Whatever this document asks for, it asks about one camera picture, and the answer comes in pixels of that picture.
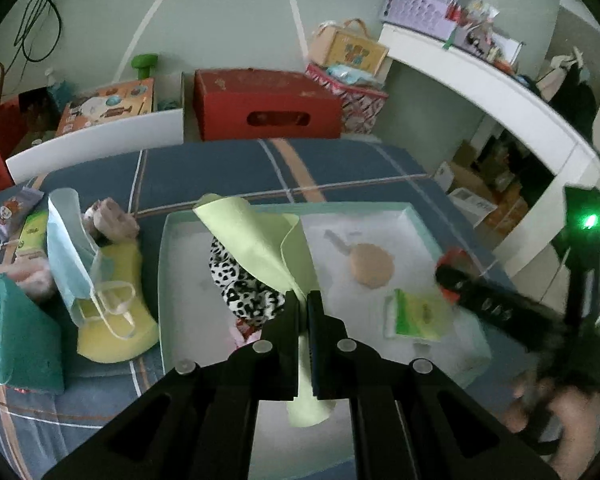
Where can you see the shallow teal cardboard tray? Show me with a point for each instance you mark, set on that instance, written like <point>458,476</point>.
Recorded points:
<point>415,240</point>

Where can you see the small green packet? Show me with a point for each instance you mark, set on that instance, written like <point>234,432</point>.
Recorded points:
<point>32,232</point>

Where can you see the leopard print scrunchie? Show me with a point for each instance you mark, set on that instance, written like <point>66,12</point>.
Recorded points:
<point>240,285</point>

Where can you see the red cardboard box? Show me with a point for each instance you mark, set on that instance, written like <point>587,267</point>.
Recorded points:
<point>260,95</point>

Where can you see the cardboard box with label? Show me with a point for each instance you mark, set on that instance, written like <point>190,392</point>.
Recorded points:
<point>467,200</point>

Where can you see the hand sanitizer bottle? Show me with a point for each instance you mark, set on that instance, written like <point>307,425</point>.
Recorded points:
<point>60,90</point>

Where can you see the white curved desk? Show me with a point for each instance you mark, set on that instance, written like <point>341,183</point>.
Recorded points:
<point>480,80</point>

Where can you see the pale blue packets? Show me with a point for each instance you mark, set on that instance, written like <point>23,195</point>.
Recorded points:
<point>347,74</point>

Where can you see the purple perforated basket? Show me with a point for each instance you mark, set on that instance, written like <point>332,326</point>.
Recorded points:
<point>415,0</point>

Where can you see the small red doll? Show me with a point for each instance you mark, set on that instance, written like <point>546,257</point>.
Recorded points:
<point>245,335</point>

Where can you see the orange picture box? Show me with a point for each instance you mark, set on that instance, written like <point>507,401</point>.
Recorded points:
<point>105,107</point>

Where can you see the red patterned box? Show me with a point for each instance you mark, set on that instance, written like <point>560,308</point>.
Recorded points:
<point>362,105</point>

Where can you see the pile of stationery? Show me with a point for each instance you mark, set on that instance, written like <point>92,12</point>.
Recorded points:
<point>480,15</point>

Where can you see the blue face mask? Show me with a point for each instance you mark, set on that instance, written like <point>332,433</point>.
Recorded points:
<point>70,260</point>

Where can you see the purple wipes packet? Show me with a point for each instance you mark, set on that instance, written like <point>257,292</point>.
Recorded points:
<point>12,212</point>

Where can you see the yellow sponge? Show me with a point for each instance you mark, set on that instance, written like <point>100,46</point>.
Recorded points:
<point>130,330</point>

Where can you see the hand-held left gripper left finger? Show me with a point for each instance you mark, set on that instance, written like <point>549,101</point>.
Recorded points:
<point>285,345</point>

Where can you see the green knob toy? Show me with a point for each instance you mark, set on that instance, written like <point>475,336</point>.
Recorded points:
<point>145,62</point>

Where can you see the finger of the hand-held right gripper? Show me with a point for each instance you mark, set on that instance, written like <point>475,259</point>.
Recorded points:
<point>500,307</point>

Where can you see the pink fuzzy sock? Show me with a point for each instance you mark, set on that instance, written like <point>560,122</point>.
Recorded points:
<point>112,220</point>
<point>30,280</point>

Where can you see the person's right hand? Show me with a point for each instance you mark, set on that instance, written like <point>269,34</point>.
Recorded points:
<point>577,420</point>

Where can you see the green tissue pack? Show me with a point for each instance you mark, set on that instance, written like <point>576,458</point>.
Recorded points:
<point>420,315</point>

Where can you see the white board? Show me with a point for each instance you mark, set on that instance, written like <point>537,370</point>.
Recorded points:
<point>105,142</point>

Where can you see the beige round puff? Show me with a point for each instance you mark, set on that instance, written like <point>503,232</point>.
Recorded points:
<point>372,265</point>

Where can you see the red plastic toy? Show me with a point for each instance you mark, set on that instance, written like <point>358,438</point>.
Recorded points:
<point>452,260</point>

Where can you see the light green cloth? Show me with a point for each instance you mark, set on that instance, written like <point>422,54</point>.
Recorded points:
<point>260,240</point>

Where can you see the black hanging garment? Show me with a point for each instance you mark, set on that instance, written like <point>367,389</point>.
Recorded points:
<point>572,100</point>

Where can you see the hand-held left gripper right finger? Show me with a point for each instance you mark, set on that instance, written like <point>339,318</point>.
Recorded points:
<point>325,350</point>

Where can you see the teal plastic basket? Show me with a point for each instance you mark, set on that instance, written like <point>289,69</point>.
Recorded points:
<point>20,340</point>

